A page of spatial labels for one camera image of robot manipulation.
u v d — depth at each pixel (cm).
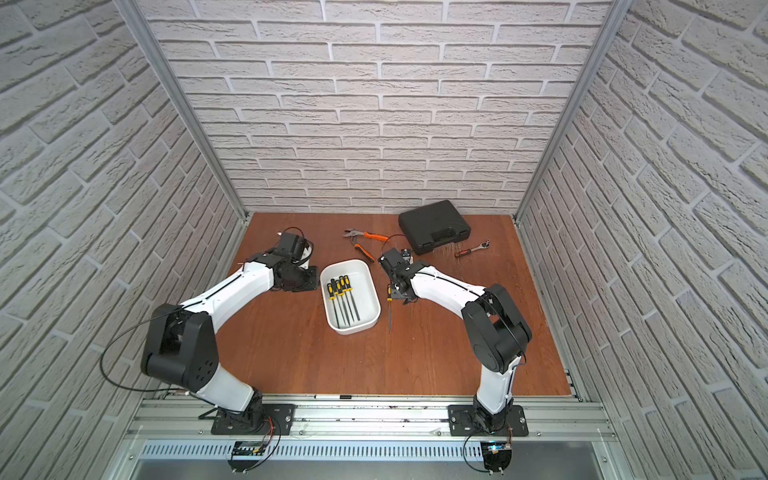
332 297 95
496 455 71
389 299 95
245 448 73
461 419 74
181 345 45
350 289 97
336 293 97
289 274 68
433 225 112
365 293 97
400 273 67
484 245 110
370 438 72
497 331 48
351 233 113
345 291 97
